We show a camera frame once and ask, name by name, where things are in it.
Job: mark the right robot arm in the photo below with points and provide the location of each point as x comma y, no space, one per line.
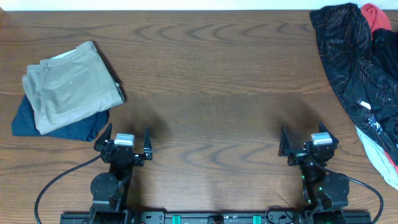
325,192

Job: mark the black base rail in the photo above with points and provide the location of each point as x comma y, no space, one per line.
273,216

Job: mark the red garment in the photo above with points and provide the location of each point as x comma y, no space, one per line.
376,18

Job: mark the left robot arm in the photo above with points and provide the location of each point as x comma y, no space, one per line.
110,189

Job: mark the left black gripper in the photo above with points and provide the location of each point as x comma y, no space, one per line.
123,154

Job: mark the folded navy blue garment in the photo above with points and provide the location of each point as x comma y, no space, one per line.
84,130

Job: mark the black printed cycling jersey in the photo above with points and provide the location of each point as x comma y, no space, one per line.
361,67

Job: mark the light grey garment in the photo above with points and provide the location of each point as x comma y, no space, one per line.
379,159

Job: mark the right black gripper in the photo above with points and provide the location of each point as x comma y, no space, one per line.
310,152

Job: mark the folded beige trousers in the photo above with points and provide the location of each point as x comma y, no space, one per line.
66,89

